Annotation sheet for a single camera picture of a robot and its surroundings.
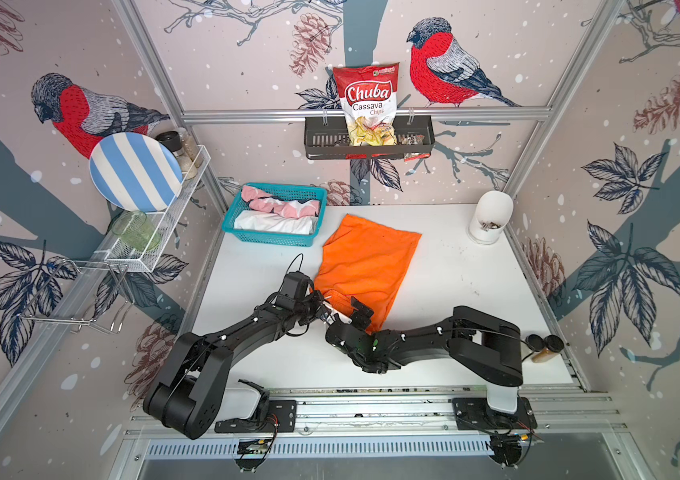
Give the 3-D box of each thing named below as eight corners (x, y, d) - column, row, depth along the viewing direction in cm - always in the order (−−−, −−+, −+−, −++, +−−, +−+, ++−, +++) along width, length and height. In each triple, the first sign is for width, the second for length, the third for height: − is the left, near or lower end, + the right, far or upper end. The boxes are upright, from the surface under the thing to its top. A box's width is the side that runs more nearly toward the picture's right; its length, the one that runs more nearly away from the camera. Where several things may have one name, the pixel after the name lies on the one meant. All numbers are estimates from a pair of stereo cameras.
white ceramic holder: (471, 249, 109) (486, 219, 96) (461, 221, 118) (475, 190, 105) (501, 249, 109) (520, 219, 96) (489, 221, 118) (506, 190, 105)
